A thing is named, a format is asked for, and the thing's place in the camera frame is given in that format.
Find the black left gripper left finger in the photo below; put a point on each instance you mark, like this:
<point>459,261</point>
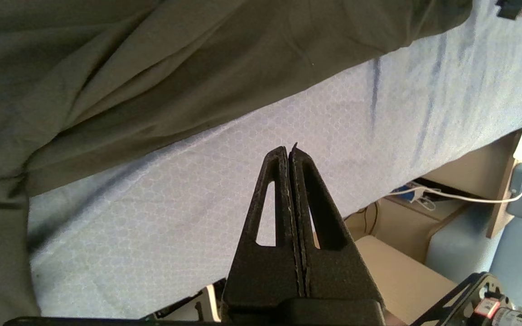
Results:
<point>265,280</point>

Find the tan cardboard box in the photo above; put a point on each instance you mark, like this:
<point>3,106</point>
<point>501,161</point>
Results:
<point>478,172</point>
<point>401,276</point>

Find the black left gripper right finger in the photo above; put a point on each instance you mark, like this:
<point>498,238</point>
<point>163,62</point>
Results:
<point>333,276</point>

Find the black t-shirt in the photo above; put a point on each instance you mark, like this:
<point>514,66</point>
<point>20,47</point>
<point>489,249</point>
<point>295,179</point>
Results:
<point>152,68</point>

